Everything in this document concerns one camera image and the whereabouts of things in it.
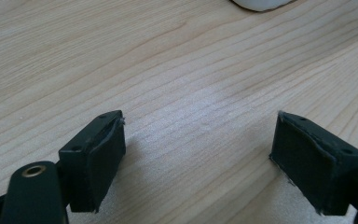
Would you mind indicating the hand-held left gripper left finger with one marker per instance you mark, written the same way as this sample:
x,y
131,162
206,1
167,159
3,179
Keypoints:
x,y
88,161

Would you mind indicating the white rounded object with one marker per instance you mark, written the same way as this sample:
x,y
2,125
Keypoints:
x,y
261,3

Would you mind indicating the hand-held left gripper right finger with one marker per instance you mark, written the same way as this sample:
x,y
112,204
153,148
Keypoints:
x,y
310,161

